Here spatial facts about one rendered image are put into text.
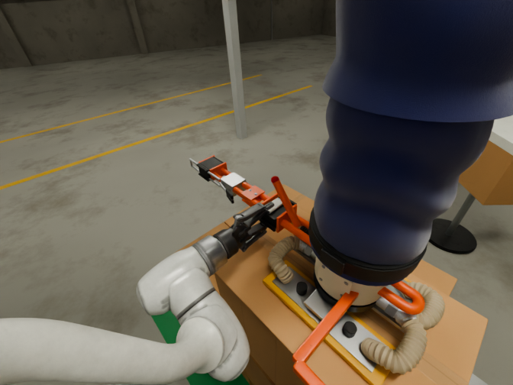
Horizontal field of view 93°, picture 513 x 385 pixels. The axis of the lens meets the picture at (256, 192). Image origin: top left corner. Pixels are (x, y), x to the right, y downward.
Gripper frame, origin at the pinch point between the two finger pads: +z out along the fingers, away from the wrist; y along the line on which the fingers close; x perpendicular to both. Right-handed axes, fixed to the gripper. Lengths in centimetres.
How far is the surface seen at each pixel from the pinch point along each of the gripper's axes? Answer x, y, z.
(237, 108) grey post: -249, 71, 177
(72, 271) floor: -161, 120, -79
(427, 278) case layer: 41, 66, 69
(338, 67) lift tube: 20.8, -43.4, -8.6
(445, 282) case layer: 48, 66, 73
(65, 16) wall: -1456, -46, 220
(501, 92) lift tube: 37, -42, -5
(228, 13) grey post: -248, -42, 177
